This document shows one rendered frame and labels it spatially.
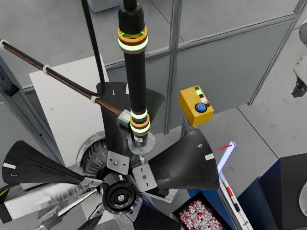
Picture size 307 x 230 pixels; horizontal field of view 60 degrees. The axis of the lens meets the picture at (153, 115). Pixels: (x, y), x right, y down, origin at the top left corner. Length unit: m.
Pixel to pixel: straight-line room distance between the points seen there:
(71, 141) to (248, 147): 1.69
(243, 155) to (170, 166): 1.49
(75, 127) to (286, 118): 2.07
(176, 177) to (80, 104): 0.44
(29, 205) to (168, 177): 0.50
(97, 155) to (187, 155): 0.32
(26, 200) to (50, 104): 0.34
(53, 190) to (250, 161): 1.72
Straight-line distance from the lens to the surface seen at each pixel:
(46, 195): 1.05
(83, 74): 1.02
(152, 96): 0.81
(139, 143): 0.66
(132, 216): 0.97
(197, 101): 1.24
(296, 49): 3.38
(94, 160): 0.98
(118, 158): 0.88
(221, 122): 2.48
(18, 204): 1.07
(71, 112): 1.05
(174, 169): 0.94
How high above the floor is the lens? 2.07
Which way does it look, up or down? 57 degrees down
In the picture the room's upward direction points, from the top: straight up
